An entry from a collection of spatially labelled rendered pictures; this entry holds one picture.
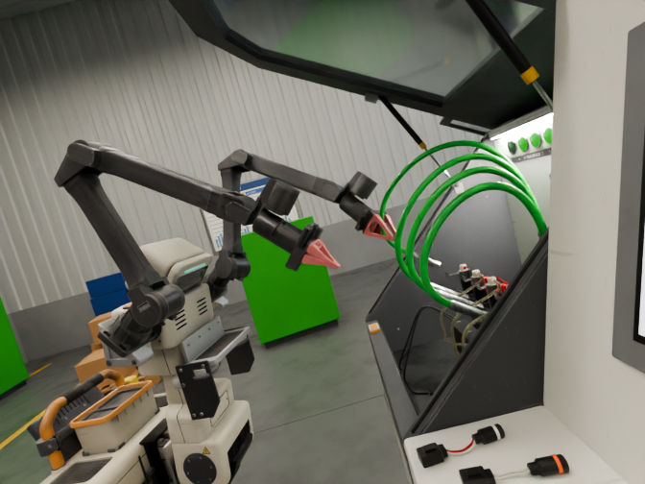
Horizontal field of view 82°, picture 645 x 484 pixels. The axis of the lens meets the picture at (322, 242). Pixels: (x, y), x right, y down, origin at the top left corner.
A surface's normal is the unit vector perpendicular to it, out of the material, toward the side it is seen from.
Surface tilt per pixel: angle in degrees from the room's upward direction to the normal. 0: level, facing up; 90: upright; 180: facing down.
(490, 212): 90
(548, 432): 0
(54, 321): 90
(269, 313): 90
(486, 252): 90
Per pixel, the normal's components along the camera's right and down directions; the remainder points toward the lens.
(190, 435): -0.19, 0.15
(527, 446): -0.26, -0.96
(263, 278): 0.19, 0.04
